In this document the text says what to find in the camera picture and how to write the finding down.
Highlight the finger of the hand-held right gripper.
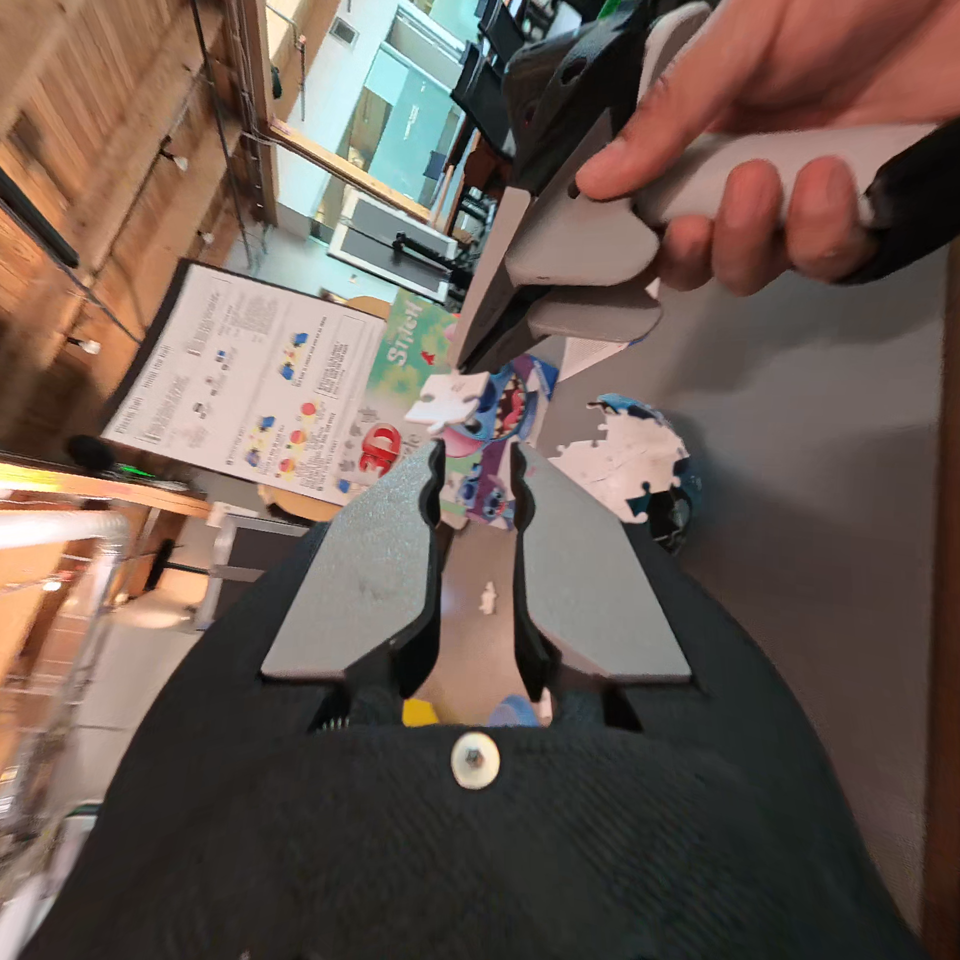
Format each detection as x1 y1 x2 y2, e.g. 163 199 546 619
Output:
454 186 538 372
466 286 666 372

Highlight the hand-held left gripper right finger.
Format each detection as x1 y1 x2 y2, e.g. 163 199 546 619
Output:
511 442 694 706

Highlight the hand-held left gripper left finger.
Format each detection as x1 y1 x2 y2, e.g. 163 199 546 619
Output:
259 439 447 700

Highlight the partly built puzzle ball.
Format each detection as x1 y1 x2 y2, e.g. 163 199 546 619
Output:
553 393 708 558

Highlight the cartoon printed puzzle box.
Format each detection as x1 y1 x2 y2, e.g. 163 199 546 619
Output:
99 258 562 532

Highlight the person's right hand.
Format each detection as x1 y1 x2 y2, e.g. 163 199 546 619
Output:
573 0 960 298

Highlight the black office chair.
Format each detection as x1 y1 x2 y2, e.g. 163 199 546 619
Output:
448 37 519 162

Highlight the white framed panel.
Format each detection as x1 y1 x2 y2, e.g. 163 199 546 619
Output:
327 187 460 303

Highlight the black fuzzy microphone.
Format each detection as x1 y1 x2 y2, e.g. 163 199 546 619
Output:
66 433 114 475

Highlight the metal pipe frame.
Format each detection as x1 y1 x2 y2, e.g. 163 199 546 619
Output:
0 510 135 560

